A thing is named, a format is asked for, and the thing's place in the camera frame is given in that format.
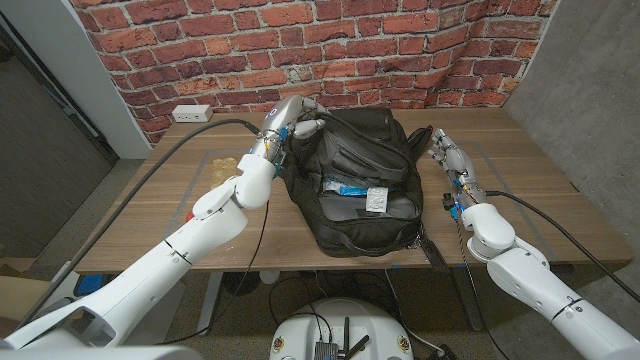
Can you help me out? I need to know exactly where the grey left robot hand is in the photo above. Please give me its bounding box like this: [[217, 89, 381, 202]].
[[259, 94, 329, 149]]

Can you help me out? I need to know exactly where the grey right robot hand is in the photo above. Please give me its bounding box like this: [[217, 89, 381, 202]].
[[427, 128, 486, 206]]

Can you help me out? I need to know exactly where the small white packet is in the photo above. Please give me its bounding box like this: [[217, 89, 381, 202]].
[[365, 186, 390, 214]]

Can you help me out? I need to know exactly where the black backpack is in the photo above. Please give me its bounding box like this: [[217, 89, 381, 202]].
[[277, 106, 451, 274]]

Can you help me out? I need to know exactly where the red brick print backdrop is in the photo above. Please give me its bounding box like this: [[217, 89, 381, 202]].
[[69, 0, 560, 146]]

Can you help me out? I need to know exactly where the yellowish foil patch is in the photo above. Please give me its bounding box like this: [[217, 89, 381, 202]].
[[209, 157, 239, 190]]

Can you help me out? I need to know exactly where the grey tape outline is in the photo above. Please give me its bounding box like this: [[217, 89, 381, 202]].
[[164, 141, 559, 262]]

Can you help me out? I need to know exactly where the white power strip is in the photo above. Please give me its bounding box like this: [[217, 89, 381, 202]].
[[171, 104, 214, 124]]

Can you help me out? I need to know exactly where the blue white baby wipes pack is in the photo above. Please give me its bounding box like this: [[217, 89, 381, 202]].
[[322, 179, 371, 197]]

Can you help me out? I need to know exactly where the dark table leg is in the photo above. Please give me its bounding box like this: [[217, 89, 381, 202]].
[[451, 266, 485, 333]]

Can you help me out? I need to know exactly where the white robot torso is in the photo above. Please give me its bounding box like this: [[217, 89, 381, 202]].
[[268, 297, 415, 360]]

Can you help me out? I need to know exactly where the white table leg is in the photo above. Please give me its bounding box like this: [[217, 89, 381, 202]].
[[196, 271, 225, 337]]

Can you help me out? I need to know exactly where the small grey computer box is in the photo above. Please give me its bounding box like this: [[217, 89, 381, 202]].
[[313, 341, 340, 360]]

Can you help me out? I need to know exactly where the blue object under table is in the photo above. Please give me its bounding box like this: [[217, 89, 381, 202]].
[[73, 273, 107, 297]]

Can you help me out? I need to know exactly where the tan cardboard box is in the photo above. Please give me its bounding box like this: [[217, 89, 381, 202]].
[[0, 274, 56, 324]]

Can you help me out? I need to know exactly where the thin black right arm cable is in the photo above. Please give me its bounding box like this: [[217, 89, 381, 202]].
[[452, 214, 511, 360]]

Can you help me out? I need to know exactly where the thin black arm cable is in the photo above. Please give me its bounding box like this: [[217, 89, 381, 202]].
[[154, 199, 271, 346], [452, 214, 511, 360]]

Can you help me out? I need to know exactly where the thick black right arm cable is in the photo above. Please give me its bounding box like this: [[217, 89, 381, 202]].
[[484, 189, 640, 304]]

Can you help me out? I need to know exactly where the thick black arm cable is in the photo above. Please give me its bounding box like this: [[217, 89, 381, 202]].
[[14, 118, 261, 331], [484, 189, 640, 304]]

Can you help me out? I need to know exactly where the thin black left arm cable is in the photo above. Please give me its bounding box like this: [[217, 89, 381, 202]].
[[154, 199, 271, 346]]

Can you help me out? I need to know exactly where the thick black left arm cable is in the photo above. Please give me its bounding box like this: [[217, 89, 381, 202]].
[[14, 118, 261, 331]]

